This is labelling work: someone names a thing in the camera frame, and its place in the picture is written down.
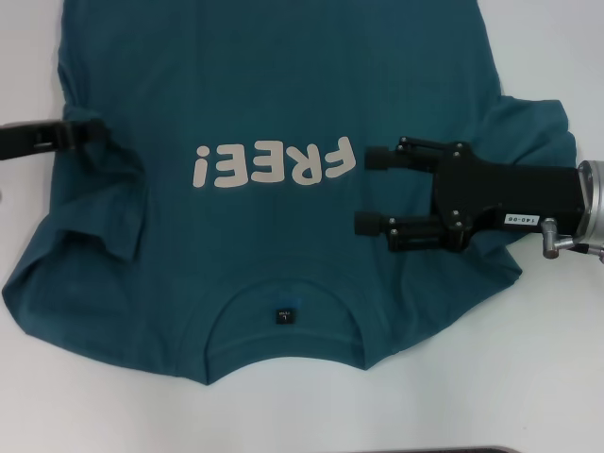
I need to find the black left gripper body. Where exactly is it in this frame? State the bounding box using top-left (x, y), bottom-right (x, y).
top-left (0, 120), bottom-right (40, 161)

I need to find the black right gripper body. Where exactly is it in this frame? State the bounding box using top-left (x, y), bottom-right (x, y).
top-left (429, 141), bottom-right (590, 251)

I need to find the teal blue printed t-shirt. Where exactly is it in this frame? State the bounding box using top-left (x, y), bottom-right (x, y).
top-left (0, 0), bottom-right (581, 387)

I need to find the silver metal elbow connector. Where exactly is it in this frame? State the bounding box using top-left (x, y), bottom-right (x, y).
top-left (541, 217), bottom-right (584, 259)

